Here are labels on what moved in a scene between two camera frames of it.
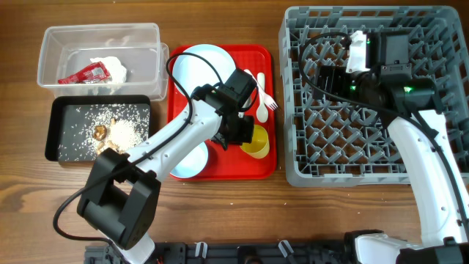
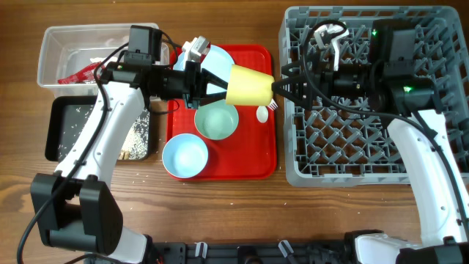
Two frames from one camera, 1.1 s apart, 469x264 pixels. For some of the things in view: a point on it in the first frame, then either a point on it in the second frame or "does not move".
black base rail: (201, 252) does not move
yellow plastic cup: (259, 146) -> (247, 86)
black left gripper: (245, 137) -> (193, 99)
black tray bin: (79, 127) does not move
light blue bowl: (193, 163) does not move
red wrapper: (96, 72) does not move
